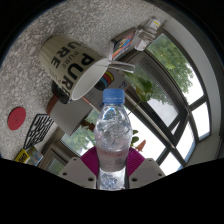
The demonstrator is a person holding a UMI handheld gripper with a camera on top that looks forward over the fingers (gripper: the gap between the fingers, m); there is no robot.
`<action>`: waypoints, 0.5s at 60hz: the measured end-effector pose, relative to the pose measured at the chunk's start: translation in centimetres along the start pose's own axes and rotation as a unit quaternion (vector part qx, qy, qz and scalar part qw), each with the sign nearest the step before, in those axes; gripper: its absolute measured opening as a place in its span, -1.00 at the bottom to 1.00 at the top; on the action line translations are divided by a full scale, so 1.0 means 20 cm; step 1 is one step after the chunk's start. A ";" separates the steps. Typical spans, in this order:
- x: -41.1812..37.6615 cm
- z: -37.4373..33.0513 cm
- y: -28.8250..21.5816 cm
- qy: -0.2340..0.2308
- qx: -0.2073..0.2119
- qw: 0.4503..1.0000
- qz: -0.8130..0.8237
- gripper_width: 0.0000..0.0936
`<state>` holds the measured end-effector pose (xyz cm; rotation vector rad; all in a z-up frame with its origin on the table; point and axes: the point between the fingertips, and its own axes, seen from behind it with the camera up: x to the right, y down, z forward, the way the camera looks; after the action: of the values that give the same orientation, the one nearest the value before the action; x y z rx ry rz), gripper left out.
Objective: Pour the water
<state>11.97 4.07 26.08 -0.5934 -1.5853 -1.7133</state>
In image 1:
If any dark-framed bay window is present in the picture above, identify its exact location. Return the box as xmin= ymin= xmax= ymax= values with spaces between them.
xmin=43 ymin=28 xmax=214 ymax=176

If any clear packet with white contents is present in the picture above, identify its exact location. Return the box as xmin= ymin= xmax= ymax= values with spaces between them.
xmin=134 ymin=17 xmax=162 ymax=52

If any clear blue-capped water bottle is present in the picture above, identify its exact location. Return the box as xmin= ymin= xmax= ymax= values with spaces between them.
xmin=93 ymin=88 xmax=134 ymax=191

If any blue-green carton pack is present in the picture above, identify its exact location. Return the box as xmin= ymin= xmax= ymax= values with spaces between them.
xmin=24 ymin=145 xmax=44 ymax=167

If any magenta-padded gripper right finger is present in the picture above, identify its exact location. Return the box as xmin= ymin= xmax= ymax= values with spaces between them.
xmin=126 ymin=147 xmax=167 ymax=190

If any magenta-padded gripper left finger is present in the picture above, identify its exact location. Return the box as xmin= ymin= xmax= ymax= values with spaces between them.
xmin=58 ymin=146 xmax=100 ymax=190

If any flat round red coaster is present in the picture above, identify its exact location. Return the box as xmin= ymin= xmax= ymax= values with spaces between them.
xmin=7 ymin=106 xmax=27 ymax=131

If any colourful dark booklet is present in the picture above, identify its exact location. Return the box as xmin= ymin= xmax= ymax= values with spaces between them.
xmin=109 ymin=28 xmax=138 ymax=61

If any small black round object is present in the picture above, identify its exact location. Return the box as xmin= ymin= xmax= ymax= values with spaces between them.
xmin=50 ymin=80 xmax=71 ymax=105

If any cream cup with black letters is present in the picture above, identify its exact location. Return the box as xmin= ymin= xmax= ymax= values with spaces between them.
xmin=38 ymin=34 xmax=111 ymax=102

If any black lattice trivet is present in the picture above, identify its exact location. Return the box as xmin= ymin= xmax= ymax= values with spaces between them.
xmin=23 ymin=113 xmax=55 ymax=150

